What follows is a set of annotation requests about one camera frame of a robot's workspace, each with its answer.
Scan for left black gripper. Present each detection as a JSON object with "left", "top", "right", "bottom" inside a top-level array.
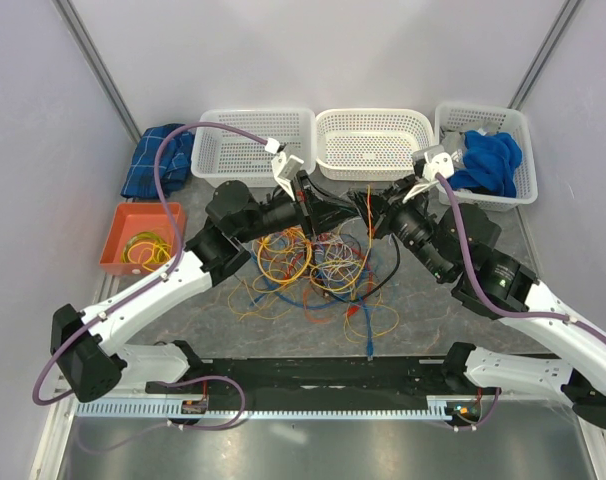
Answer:
[{"left": 236, "top": 170, "right": 360, "bottom": 244}]

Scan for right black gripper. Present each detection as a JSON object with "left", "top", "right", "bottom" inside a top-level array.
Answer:
[{"left": 349, "top": 173, "right": 453, "bottom": 281}]

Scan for yellow-green wire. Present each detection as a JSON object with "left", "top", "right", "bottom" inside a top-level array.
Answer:
[{"left": 121, "top": 228, "right": 174, "bottom": 274}]

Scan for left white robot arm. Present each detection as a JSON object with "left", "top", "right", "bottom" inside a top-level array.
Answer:
[{"left": 50, "top": 172, "right": 359, "bottom": 403}]

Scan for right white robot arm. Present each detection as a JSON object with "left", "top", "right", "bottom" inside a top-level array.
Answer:
[{"left": 348, "top": 178, "right": 606, "bottom": 430}]

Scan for middle white perforated basket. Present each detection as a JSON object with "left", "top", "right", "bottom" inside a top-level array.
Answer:
[{"left": 316, "top": 108, "right": 436, "bottom": 182}]

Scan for white perforated basket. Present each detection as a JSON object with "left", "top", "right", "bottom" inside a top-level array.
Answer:
[
  {"left": 191, "top": 107, "right": 317, "bottom": 188},
  {"left": 434, "top": 101, "right": 538, "bottom": 212},
  {"left": 316, "top": 108, "right": 436, "bottom": 182}
]

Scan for grey cloth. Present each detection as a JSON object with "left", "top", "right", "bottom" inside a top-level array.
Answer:
[{"left": 438, "top": 122, "right": 494, "bottom": 194}]

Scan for left white perforated basket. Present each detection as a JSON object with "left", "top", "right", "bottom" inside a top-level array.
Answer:
[{"left": 191, "top": 107, "right": 317, "bottom": 188}]

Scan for blue towel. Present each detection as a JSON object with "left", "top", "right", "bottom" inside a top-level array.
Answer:
[{"left": 449, "top": 130, "right": 523, "bottom": 198}]

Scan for right white perforated basket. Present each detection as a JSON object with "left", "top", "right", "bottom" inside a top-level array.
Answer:
[{"left": 434, "top": 101, "right": 538, "bottom": 212}]

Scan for blue plaid cloth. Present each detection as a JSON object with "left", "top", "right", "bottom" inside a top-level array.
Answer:
[{"left": 121, "top": 122, "right": 197, "bottom": 202}]

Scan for red thin wire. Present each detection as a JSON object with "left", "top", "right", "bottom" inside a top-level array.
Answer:
[{"left": 262, "top": 229, "right": 369, "bottom": 301}]

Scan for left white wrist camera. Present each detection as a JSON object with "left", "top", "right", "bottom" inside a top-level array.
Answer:
[{"left": 264, "top": 138, "right": 304, "bottom": 200}]

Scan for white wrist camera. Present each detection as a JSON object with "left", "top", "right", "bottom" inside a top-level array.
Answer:
[
  {"left": 264, "top": 138, "right": 304, "bottom": 200},
  {"left": 402, "top": 145, "right": 454, "bottom": 204}
]

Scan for white thin wire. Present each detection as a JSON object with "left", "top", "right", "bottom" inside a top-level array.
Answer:
[{"left": 312, "top": 219, "right": 374, "bottom": 286}]

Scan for black cable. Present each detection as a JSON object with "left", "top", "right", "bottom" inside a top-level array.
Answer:
[{"left": 312, "top": 184, "right": 402, "bottom": 306}]

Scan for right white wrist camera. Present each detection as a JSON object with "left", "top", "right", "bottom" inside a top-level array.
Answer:
[{"left": 402, "top": 145, "right": 454, "bottom": 204}]

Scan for orange wire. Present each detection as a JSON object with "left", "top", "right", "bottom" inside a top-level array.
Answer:
[{"left": 302, "top": 287, "right": 339, "bottom": 325}]

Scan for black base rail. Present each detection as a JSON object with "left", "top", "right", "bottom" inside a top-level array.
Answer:
[{"left": 145, "top": 355, "right": 502, "bottom": 419}]

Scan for light blue cable duct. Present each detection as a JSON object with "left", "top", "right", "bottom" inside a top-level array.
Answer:
[{"left": 75, "top": 397, "right": 452, "bottom": 421}]

